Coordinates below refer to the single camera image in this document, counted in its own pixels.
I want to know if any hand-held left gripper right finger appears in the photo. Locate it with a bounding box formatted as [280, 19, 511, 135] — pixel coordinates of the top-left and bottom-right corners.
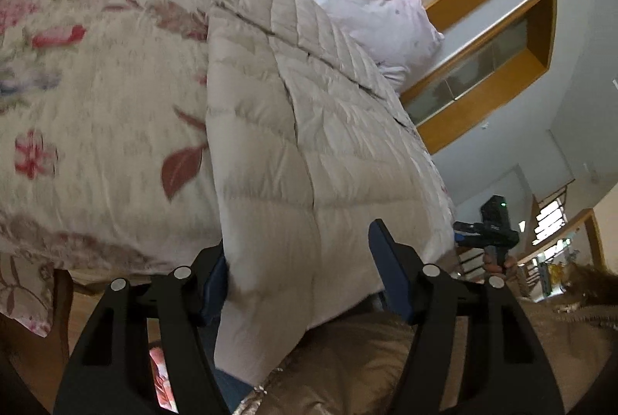
[368, 219, 565, 415]

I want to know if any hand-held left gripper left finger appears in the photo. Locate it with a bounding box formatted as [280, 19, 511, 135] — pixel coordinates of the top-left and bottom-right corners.
[52, 244, 231, 415]

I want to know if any cream quilted down jacket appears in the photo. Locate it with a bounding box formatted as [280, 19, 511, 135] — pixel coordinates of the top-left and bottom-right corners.
[200, 0, 457, 389]

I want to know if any person's right hand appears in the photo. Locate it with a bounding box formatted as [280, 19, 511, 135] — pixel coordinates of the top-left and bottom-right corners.
[483, 253, 518, 281]

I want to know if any wooden stair railing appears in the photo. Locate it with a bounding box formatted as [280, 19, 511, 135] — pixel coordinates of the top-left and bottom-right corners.
[456, 207, 602, 297]

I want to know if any wooden framed window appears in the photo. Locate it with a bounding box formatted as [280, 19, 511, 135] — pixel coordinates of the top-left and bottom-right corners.
[400, 0, 558, 156]

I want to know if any floral bedspread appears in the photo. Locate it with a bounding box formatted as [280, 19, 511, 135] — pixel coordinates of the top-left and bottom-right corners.
[0, 0, 457, 339]

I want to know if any pink tree print pillow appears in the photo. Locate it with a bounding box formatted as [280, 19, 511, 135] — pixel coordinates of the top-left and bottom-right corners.
[299, 0, 445, 95]

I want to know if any wooden bed frame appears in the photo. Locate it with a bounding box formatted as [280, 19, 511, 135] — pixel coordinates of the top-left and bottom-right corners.
[49, 269, 75, 365]

